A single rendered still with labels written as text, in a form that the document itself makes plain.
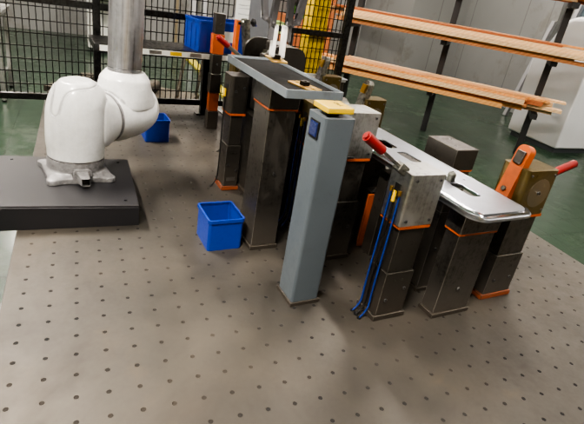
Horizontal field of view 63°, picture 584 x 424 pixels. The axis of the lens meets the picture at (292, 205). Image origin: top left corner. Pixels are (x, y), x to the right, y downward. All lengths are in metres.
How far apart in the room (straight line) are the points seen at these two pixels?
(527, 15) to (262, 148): 8.10
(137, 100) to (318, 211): 0.77
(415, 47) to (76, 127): 8.46
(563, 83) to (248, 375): 5.94
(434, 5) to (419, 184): 8.67
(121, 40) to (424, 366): 1.19
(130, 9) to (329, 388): 1.15
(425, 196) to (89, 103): 0.91
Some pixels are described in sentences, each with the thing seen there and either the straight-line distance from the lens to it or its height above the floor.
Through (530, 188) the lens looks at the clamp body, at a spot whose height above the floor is 1.02.
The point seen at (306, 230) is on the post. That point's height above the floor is 0.90.
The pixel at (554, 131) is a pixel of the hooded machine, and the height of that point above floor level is 0.25.
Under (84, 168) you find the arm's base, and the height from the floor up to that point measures 0.80.
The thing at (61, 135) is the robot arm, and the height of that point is 0.89.
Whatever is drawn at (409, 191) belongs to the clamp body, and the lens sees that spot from 0.97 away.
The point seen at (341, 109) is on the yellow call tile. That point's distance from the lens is 0.93.
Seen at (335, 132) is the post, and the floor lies 1.11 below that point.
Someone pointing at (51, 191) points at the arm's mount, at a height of 0.76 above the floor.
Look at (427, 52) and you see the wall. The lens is 9.69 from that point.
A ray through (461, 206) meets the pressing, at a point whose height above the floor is 1.00.
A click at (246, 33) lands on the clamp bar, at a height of 1.17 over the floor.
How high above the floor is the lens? 1.36
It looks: 25 degrees down
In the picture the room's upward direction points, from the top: 10 degrees clockwise
